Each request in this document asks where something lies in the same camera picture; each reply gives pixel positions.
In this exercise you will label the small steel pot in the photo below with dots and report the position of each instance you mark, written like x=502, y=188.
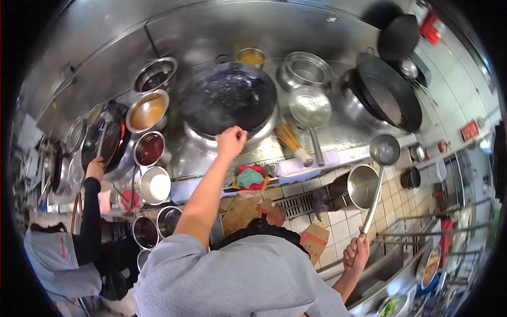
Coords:
x=418, y=152

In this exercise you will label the steel bowl with greens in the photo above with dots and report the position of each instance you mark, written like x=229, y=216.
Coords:
x=392, y=307

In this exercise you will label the large black wok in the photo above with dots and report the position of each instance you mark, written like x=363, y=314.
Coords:
x=227, y=97

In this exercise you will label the stacked steel pots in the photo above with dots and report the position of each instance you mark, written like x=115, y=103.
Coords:
x=304, y=71

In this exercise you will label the steel bowl with dark sauce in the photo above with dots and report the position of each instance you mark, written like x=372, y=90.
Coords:
x=145, y=233

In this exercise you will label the cardboard piece with red print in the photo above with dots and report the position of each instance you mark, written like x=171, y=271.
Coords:
x=315, y=241

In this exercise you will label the small brown cardboard piece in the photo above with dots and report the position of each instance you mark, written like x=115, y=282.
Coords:
x=271, y=212

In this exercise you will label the large brown cardboard sheet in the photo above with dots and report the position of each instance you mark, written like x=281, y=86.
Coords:
x=239, y=216

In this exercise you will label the long steel ladle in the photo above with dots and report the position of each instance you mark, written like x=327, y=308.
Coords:
x=384, y=150

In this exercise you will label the person's left fingers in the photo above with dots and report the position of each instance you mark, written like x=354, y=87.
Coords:
x=239, y=135

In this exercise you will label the empty steel bowl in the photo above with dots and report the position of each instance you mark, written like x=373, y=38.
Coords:
x=169, y=221

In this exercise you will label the red and green cloths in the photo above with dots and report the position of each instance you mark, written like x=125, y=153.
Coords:
x=250, y=178

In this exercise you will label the black wok with flames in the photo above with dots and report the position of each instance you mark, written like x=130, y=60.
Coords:
x=113, y=142

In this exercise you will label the steel wok stand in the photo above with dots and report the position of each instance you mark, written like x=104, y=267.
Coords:
x=352, y=103

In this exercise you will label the person's left hand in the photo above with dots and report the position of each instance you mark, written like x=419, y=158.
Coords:
x=229, y=143

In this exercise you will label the person's body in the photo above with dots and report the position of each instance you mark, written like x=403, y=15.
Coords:
x=245, y=277

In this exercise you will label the floor drain grate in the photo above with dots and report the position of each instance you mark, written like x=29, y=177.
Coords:
x=297, y=204

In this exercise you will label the hanging black wok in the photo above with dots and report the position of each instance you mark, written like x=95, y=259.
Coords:
x=398, y=37

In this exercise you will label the shallow steel bowl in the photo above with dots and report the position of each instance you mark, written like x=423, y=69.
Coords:
x=76, y=134

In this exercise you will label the bamboo wok brush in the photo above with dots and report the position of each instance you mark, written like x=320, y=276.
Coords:
x=291, y=140

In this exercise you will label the tilted black wok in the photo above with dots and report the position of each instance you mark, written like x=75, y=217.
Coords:
x=390, y=95

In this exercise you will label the small steel ladle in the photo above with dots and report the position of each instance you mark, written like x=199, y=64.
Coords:
x=408, y=68

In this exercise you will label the steel bowl with red sauce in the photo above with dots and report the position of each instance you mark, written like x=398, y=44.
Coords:
x=149, y=149

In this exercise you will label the steel bowl with white powder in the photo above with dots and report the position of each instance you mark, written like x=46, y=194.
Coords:
x=155, y=186

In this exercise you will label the steel spatula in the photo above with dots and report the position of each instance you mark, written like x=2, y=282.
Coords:
x=103, y=134

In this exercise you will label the small steel bowl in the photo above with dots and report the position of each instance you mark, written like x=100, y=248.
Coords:
x=143, y=259

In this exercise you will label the steel bowl with cooked food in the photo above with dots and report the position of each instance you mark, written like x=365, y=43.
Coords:
x=431, y=267

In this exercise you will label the steel bowl with orange oil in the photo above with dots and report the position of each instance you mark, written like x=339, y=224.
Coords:
x=147, y=111

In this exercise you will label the red round lid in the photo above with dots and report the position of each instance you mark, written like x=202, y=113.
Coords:
x=130, y=200

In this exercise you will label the steel perforated skimmer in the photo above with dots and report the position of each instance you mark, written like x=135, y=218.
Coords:
x=309, y=106

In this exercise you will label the red sign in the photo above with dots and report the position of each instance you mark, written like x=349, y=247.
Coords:
x=470, y=130

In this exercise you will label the steel bowl with yellow sauce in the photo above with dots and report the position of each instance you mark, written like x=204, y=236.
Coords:
x=250, y=57

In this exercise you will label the steel bucket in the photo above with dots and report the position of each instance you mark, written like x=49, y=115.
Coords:
x=360, y=186

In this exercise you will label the small black pot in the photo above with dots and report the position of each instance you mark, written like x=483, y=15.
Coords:
x=410, y=178

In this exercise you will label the person's right fingers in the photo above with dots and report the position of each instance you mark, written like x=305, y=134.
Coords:
x=350, y=253

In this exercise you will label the person's right hand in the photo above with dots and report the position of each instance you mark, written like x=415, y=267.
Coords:
x=357, y=255

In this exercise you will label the steel bowl with dark liquid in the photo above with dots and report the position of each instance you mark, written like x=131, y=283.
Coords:
x=155, y=75

